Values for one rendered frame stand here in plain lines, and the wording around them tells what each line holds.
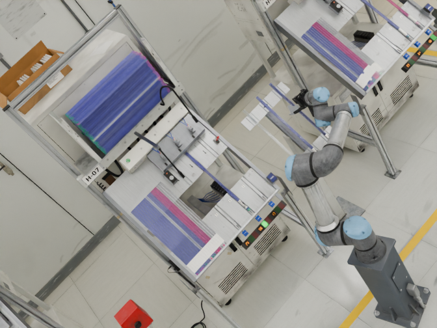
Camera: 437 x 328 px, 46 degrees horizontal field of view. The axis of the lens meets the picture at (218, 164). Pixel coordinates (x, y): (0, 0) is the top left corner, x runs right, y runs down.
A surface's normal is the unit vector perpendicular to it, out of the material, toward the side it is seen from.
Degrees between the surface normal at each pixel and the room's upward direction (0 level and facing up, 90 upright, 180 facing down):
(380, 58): 44
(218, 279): 90
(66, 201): 90
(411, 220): 0
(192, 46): 90
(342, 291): 0
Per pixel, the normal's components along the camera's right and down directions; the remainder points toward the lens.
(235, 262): 0.54, 0.31
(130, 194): 0.00, -0.25
